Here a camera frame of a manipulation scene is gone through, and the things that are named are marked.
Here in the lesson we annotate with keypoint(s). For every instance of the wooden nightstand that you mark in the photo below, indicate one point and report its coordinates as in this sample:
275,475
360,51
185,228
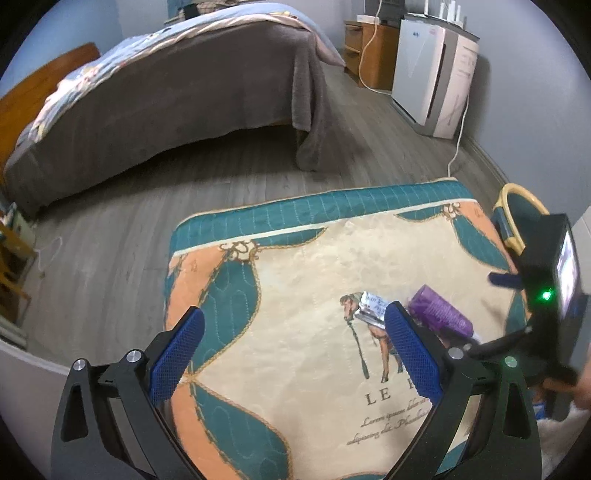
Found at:
14,277

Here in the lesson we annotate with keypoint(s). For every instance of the white fluffy cloth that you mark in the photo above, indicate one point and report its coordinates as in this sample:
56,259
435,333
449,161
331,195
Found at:
554,443

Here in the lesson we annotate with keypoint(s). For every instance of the white air purifier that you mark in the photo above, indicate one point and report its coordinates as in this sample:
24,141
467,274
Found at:
420,69

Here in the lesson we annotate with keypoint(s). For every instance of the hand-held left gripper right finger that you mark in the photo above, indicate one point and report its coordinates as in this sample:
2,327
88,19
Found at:
413,355

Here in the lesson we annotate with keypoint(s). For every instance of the black cloth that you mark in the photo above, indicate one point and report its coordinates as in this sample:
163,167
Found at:
187,11

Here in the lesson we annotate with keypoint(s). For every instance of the flat white box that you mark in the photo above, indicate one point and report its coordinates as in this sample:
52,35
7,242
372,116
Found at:
367,19

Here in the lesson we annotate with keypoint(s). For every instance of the black monitor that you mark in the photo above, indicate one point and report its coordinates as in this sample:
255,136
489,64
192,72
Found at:
392,9

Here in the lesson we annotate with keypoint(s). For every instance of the wooden cabinet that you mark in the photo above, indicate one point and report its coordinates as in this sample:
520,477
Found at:
378,55

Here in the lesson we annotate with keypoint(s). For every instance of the silver foil sachet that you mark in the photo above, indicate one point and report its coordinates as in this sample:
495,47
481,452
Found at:
371,309

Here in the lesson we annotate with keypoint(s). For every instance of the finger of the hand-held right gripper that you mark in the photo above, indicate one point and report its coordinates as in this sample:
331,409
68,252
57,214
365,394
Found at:
498,344
503,279

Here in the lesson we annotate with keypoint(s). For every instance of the purple bottle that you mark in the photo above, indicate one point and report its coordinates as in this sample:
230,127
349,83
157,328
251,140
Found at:
434,309

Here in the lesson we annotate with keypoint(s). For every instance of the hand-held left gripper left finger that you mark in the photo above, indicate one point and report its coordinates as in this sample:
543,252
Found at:
178,355

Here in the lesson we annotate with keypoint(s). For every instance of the teal orange printed mat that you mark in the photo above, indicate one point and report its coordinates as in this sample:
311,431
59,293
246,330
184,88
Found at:
300,300

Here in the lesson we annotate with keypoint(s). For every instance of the person's right hand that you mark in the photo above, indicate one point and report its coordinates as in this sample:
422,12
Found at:
582,383

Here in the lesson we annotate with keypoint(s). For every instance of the teal bin with yellow rim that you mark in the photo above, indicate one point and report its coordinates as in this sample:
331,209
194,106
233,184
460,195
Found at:
524,214

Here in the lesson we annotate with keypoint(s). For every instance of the white router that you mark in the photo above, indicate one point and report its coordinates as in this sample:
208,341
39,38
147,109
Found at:
442,7

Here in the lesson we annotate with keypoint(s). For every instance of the bed with grey cover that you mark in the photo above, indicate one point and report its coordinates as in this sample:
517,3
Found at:
184,101

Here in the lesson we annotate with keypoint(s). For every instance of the wooden bed headboard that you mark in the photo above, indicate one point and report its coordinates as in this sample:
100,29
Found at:
37,83

